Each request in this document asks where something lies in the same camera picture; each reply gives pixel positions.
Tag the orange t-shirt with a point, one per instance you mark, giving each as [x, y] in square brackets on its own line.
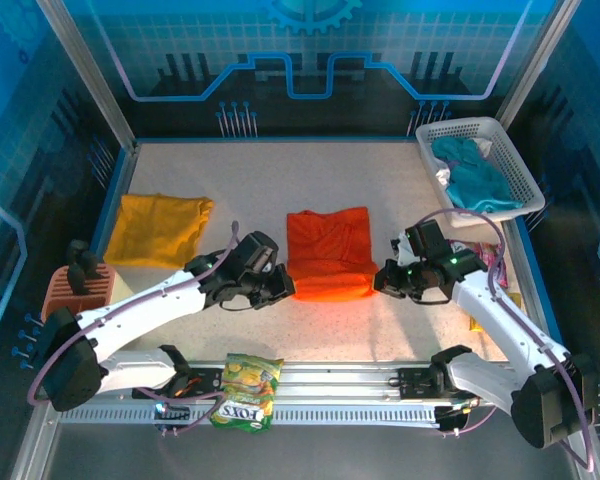
[330, 255]

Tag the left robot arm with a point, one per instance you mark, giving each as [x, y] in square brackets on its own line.
[130, 315]

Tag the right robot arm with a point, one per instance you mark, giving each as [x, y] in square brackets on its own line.
[505, 325]

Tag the yellow snack bag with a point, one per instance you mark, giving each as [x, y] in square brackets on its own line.
[512, 300]

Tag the yellow folded t-shirt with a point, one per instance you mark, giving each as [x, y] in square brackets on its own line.
[155, 230]

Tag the green Fox's candy bag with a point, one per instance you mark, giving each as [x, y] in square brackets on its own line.
[247, 390]

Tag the white cloth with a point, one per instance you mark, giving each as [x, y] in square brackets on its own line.
[442, 176]

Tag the teal t-shirt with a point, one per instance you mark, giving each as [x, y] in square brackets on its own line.
[475, 172]

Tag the white plastic laundry basket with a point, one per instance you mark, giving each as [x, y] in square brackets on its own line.
[517, 170]

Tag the terracotta knife block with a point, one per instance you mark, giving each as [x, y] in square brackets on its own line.
[60, 295]

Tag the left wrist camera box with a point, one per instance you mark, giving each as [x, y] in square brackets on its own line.
[256, 250]

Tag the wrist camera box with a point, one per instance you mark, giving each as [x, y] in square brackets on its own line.
[425, 235]
[256, 250]

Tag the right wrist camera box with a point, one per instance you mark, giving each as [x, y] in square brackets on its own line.
[425, 235]

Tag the aluminium mounting rail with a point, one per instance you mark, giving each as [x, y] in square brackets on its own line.
[330, 375]

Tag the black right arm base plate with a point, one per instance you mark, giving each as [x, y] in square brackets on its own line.
[415, 382]

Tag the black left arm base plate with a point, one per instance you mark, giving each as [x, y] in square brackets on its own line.
[205, 382]

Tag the aluminium frame post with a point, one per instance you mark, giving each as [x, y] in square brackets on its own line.
[535, 65]
[87, 75]

